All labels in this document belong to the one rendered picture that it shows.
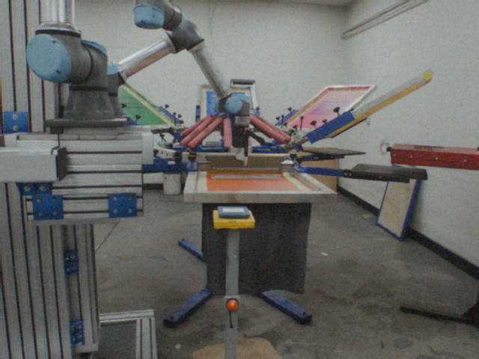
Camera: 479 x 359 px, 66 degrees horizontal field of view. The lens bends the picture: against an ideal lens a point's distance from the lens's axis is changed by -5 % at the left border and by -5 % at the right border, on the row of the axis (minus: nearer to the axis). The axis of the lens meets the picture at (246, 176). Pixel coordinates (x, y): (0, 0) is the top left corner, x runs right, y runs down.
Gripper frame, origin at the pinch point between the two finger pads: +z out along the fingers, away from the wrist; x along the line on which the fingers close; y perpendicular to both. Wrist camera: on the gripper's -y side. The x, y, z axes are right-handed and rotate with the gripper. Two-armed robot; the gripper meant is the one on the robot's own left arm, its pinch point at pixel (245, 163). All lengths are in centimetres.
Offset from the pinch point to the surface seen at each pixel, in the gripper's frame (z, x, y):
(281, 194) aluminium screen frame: 3, 60, -7
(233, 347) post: 55, 79, 11
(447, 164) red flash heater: -2, 6, -113
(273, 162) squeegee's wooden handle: -0.7, 1.1, -14.6
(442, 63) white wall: -79, -141, -200
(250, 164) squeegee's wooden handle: 0.2, 1.1, -2.4
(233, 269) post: 25, 79, 12
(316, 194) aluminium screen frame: 3, 60, -21
